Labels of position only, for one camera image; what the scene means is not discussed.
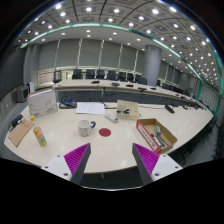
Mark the long curved conference desk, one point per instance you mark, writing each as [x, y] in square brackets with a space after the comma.
[89, 90]

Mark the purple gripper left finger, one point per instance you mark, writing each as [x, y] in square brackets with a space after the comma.
[77, 160]

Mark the yellow drink bottle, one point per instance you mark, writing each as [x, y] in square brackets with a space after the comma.
[38, 131]

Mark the old grey monitor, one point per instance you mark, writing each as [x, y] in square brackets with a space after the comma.
[21, 94]

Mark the white mug with blue handle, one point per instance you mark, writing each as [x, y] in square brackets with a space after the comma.
[85, 127]

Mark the white paper sheets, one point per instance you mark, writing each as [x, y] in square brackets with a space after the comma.
[90, 108]

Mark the white cardboard box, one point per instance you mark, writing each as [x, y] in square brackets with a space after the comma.
[42, 103]

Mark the black device on table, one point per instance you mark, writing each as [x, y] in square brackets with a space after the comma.
[168, 108]

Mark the grey round pillar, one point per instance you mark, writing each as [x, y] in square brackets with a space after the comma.
[152, 62]

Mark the white power strip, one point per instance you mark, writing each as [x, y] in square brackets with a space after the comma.
[111, 118]

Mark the red round coaster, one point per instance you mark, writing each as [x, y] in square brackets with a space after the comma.
[104, 132]

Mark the black tool in box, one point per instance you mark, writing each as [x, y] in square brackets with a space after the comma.
[159, 142]

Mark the black office chair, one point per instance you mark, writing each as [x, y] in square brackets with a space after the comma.
[57, 76]

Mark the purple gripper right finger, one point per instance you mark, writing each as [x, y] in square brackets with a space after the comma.
[146, 161]

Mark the open brown cardboard box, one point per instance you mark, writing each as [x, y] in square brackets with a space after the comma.
[146, 127]

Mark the beige small box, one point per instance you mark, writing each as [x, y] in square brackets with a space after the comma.
[127, 110]

